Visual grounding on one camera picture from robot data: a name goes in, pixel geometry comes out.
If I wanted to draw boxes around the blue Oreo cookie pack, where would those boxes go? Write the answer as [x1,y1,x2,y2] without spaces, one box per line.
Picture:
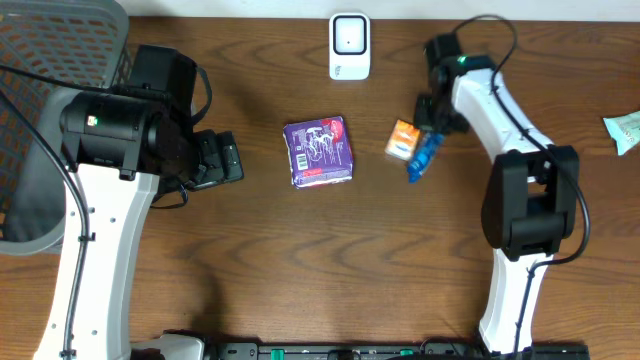
[407,132,445,183]

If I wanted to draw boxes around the orange Kleenex tissue pack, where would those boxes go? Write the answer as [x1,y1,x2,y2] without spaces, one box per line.
[385,119,421,161]

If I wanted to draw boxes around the red purple pad package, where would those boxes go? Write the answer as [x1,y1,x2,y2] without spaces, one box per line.
[283,116,354,189]

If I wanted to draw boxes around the teal wipes packet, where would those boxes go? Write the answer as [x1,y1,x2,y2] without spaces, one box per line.
[603,112,640,156]

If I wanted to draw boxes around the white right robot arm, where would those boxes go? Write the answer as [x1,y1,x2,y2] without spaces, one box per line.
[415,32,579,359]

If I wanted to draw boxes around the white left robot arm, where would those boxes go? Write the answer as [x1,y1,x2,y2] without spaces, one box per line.
[35,45,244,359]

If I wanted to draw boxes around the dark grey plastic basket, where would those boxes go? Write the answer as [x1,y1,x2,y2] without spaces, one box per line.
[1,0,131,255]

